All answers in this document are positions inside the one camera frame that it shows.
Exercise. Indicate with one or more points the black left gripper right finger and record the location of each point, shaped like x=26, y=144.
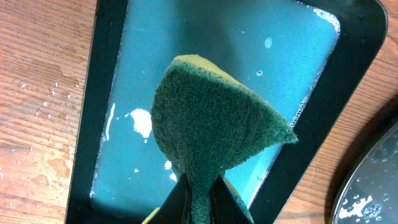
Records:
x=224, y=208

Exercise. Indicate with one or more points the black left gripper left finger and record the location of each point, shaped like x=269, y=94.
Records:
x=177, y=206

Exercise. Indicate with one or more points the green yellow sponge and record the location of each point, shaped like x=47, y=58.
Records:
x=206, y=122

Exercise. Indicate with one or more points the round black tray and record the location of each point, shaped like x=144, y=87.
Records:
x=369, y=193

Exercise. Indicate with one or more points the black rectangular water tray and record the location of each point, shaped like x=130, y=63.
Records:
x=304, y=57

